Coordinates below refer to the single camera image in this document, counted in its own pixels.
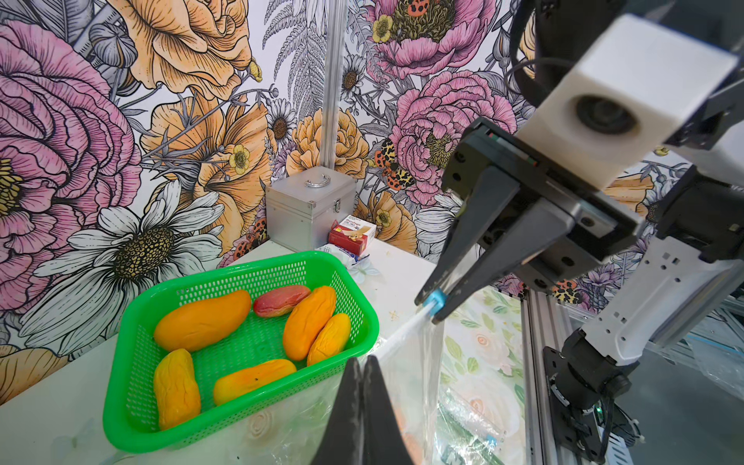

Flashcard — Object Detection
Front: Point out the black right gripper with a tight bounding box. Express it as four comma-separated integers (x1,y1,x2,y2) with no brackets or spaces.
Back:
415,117,644,324

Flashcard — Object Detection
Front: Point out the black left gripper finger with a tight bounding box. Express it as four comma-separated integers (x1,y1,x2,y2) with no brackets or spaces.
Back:
312,356,413,465

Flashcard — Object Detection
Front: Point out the orange mango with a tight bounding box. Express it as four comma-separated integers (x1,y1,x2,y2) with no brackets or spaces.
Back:
306,314,352,366
153,290,252,353

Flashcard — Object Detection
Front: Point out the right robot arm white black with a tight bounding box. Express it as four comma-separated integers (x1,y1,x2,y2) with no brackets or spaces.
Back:
417,118,743,464

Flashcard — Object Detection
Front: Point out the pile of clear zip bags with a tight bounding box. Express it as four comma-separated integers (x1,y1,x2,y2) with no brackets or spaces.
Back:
434,381,526,464

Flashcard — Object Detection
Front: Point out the yellow orange mango basket front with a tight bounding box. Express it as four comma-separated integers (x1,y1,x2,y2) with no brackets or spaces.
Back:
213,360,296,406

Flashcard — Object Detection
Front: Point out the red mango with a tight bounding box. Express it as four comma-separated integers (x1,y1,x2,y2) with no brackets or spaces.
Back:
253,285,311,318

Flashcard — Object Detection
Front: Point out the yellow wrinkled mango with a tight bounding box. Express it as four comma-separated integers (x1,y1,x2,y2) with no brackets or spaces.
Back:
153,349,202,430

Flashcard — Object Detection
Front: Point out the orange mango in basket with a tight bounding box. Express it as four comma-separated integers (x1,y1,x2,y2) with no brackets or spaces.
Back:
153,290,252,353

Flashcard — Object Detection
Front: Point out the red white snack box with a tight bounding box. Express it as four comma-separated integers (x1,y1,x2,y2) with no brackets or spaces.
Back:
329,215,377,257

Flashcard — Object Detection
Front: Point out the blue white small packet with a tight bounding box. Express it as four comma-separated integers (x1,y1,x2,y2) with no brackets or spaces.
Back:
317,243,360,269

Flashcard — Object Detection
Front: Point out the green plastic basket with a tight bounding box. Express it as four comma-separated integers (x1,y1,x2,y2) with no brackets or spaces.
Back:
103,251,380,453

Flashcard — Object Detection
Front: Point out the silver metal case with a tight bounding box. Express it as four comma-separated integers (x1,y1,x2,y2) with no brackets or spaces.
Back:
265,167,356,252

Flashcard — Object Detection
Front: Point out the aluminium front rail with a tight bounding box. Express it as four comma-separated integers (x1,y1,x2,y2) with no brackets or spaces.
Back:
521,290,582,464

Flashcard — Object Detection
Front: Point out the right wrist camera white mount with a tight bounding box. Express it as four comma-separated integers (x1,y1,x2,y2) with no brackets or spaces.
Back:
517,15,737,191

